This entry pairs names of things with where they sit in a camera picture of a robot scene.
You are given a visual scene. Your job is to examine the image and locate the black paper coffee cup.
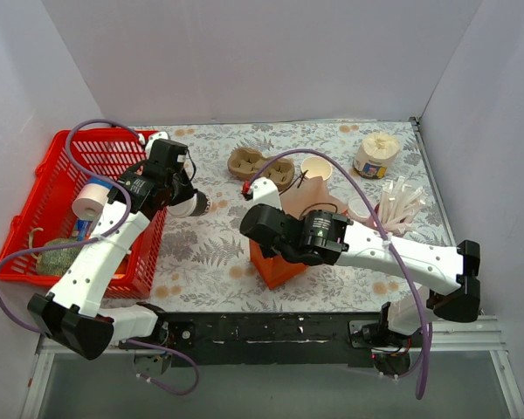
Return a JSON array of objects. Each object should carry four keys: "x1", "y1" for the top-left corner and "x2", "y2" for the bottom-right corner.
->
[{"x1": 189, "y1": 191, "x2": 211, "y2": 217}]

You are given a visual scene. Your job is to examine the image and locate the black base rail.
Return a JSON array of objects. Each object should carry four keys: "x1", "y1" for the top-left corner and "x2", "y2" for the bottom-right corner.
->
[{"x1": 140, "y1": 312, "x2": 423, "y2": 367}]

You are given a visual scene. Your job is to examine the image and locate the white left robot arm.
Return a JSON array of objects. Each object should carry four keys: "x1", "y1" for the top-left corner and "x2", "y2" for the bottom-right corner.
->
[{"x1": 27, "y1": 133, "x2": 209, "y2": 360}]

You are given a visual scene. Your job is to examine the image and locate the brown cardboard cup carrier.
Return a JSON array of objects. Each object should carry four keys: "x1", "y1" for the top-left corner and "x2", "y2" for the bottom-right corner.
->
[{"x1": 226, "y1": 147, "x2": 296, "y2": 191}]

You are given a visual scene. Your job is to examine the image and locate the stack of paper cups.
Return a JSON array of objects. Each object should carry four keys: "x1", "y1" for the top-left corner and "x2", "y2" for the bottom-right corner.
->
[{"x1": 300, "y1": 155, "x2": 334, "y2": 182}]

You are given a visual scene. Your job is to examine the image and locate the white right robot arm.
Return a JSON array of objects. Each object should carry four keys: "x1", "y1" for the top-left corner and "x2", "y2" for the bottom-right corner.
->
[{"x1": 239, "y1": 178, "x2": 480, "y2": 347}]

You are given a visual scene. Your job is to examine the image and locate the orange paper bag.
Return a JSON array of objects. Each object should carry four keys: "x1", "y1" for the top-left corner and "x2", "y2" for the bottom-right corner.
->
[{"x1": 239, "y1": 177, "x2": 353, "y2": 290}]

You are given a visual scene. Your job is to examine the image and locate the white cup lid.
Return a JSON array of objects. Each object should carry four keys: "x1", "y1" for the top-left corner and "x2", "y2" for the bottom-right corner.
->
[{"x1": 168, "y1": 197, "x2": 197, "y2": 218}]

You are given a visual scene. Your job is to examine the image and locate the floral table mat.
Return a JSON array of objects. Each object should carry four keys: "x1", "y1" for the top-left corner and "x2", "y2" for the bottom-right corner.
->
[{"x1": 149, "y1": 120, "x2": 454, "y2": 313}]

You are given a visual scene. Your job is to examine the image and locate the red plastic basket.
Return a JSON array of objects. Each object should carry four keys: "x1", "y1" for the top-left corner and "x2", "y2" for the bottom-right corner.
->
[{"x1": 0, "y1": 128, "x2": 167, "y2": 299}]

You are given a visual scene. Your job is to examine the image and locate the white tape roll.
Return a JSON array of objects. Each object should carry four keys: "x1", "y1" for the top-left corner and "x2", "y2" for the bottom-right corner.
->
[{"x1": 72, "y1": 182, "x2": 110, "y2": 221}]

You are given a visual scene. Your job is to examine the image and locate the wrapped toilet paper roll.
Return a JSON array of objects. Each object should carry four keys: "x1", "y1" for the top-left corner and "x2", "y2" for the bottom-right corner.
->
[{"x1": 353, "y1": 132, "x2": 401, "y2": 179}]

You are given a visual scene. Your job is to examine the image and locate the stack of white lids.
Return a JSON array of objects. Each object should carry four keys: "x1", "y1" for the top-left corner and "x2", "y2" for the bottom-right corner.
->
[{"x1": 348, "y1": 196, "x2": 371, "y2": 223}]

